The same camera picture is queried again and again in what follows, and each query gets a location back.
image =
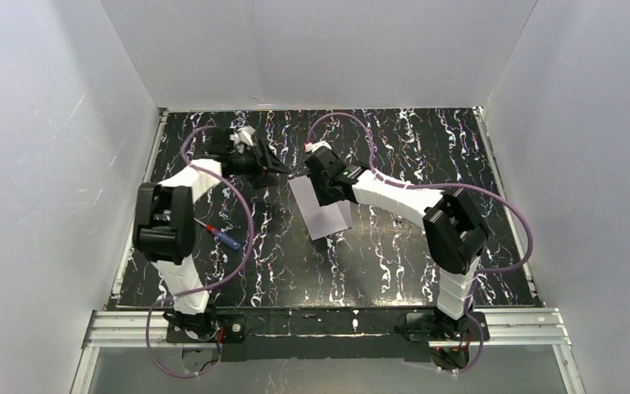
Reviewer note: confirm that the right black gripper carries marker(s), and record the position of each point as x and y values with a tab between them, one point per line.
318	177

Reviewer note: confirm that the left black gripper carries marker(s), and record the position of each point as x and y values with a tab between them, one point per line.
260	158

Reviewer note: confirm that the lavender paper envelope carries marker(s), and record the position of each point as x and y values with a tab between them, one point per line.
320	221

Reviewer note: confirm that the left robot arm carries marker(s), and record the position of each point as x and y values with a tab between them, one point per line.
165	228

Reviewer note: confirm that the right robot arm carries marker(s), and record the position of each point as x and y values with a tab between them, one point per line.
455	231

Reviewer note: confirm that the blue red screwdriver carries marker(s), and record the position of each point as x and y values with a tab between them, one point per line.
220	236

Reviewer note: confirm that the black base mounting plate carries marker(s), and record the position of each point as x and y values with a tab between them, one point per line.
242	334

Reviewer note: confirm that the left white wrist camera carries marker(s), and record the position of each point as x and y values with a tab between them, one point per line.
242	138

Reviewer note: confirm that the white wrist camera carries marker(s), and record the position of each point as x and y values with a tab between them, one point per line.
242	138
311	148

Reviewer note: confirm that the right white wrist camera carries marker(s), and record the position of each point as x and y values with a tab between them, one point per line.
311	148

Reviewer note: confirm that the aluminium frame rail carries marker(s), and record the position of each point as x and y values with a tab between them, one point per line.
511	326

